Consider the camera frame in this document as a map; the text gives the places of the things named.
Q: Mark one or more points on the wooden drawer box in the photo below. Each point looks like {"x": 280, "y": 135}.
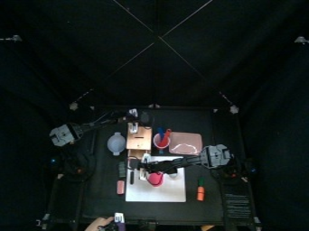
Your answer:
{"x": 142, "y": 141}

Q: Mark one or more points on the clear plastic bowl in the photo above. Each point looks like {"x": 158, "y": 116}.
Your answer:
{"x": 115, "y": 143}

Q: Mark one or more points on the wooden drawer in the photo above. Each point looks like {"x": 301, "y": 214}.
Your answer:
{"x": 138, "y": 152}

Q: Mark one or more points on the dark green rectangular block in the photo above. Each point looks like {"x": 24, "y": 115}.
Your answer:
{"x": 122, "y": 169}

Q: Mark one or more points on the black printed label plate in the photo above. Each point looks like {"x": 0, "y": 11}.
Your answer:
{"x": 237, "y": 204}

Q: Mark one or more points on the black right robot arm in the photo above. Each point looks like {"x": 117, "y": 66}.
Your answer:
{"x": 181, "y": 162}

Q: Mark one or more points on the white purple device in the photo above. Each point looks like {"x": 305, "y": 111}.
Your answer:
{"x": 119, "y": 217}

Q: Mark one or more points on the pale pink plastic tray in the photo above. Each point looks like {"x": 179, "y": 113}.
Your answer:
{"x": 185, "y": 140}

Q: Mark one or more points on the white cutting board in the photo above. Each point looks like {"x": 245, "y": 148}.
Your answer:
{"x": 161, "y": 194}

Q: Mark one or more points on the orange toy carrot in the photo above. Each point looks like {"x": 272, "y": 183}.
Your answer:
{"x": 199, "y": 193}

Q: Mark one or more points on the person's left hand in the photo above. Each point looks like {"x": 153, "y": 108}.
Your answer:
{"x": 96, "y": 225}

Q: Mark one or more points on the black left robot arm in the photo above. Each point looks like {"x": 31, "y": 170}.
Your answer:
{"x": 64, "y": 135}

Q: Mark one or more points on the grey metal frame clamp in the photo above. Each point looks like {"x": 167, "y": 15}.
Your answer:
{"x": 72, "y": 106}
{"x": 234, "y": 109}
{"x": 44, "y": 219}
{"x": 154, "y": 105}
{"x": 257, "y": 223}
{"x": 301, "y": 39}
{"x": 12, "y": 38}

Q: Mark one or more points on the blue plastic utensil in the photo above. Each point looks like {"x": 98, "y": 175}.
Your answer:
{"x": 161, "y": 133}

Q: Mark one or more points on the pink rectangular block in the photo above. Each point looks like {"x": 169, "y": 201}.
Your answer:
{"x": 121, "y": 187}

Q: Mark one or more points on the red plastic utensil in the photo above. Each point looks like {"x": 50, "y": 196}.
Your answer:
{"x": 166, "y": 133}

